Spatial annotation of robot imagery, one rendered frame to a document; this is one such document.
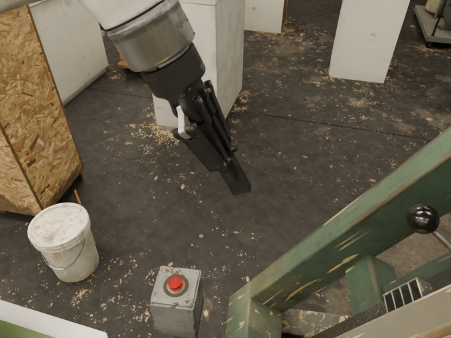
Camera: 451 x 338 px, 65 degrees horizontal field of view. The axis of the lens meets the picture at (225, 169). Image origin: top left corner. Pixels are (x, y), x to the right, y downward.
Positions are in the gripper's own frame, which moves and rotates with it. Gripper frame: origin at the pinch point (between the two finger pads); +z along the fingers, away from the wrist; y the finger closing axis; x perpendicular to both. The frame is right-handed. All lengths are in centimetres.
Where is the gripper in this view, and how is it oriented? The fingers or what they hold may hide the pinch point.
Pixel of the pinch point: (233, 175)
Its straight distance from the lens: 54.1
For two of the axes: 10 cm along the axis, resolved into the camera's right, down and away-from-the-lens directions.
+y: 1.7, -6.5, 7.4
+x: -8.9, 2.2, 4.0
